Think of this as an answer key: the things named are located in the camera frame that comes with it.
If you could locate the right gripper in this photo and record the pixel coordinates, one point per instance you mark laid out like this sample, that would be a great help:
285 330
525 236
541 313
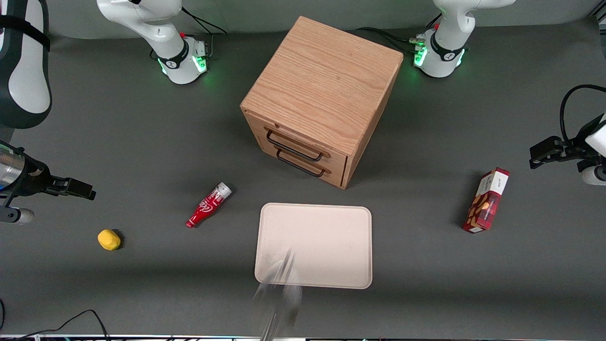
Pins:
33 178

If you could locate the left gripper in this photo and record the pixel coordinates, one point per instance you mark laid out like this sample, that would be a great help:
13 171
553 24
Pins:
577 141

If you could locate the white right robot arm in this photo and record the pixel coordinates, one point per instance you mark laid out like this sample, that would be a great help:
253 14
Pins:
161 33

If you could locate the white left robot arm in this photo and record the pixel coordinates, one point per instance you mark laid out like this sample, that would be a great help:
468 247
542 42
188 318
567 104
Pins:
447 42

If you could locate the wooden drawer cabinet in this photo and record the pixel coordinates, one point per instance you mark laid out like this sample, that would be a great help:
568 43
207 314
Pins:
326 80

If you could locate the yellow lemon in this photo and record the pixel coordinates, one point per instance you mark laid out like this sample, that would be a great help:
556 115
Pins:
109 239

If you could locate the red cookie box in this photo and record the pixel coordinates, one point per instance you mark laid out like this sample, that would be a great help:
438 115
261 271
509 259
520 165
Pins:
487 201

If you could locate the red soda bottle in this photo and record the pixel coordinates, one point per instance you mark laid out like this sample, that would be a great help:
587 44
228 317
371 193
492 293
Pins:
208 206

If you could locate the beige plastic tray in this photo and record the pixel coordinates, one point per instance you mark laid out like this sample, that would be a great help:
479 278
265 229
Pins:
315 246

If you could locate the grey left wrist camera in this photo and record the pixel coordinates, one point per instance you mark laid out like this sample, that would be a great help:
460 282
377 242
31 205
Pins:
595 175

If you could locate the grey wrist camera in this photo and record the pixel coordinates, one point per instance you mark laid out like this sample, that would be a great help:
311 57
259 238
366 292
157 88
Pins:
16 215
595 175

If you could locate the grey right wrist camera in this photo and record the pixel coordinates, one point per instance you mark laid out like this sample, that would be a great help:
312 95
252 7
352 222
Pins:
16 215

